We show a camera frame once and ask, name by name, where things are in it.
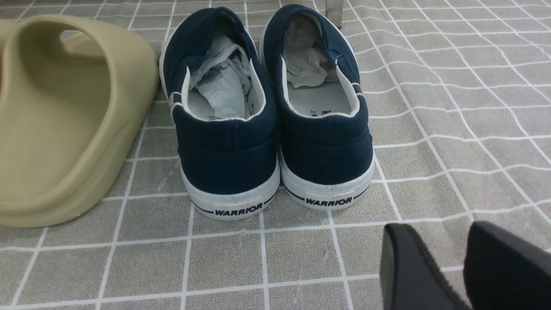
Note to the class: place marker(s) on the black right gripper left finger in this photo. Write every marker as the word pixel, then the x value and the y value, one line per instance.
pixel 410 278

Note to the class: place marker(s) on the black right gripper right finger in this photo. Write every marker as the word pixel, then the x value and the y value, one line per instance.
pixel 504 272

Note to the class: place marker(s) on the navy canvas shoe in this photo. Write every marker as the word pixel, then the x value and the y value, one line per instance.
pixel 326 148
pixel 224 112

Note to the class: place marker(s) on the steel shoe rack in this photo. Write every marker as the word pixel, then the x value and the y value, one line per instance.
pixel 334 11

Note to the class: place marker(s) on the grey checkered floor mat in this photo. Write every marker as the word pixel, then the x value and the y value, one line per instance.
pixel 458 94

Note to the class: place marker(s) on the olive left slide sandal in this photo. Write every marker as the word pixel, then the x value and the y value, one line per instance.
pixel 6 27

